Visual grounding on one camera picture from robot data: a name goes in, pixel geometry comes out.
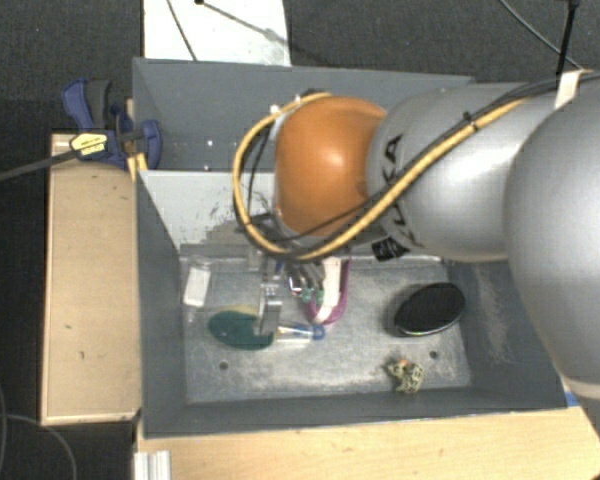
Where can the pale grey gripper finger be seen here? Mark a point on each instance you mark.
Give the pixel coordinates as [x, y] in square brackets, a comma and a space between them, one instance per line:
[263, 313]
[275, 315]

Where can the blue and clear small tool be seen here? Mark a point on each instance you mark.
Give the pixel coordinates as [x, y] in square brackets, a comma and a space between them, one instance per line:
[296, 331]

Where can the green and yellow sponge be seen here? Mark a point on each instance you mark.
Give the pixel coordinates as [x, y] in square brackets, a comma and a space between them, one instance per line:
[232, 329]

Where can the clear plastic cup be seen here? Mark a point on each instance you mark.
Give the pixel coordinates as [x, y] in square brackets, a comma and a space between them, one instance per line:
[196, 288]

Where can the grey metal bin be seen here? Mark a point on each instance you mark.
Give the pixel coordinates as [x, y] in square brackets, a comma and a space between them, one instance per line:
[340, 368]

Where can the yellow spotted toy animal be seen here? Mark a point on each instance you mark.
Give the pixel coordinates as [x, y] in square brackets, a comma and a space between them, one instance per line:
[406, 376]

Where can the black oval disc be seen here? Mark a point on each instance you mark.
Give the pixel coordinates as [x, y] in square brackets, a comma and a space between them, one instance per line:
[429, 310]

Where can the pale wood flat board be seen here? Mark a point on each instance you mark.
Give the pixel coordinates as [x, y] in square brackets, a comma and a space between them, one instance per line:
[92, 288]

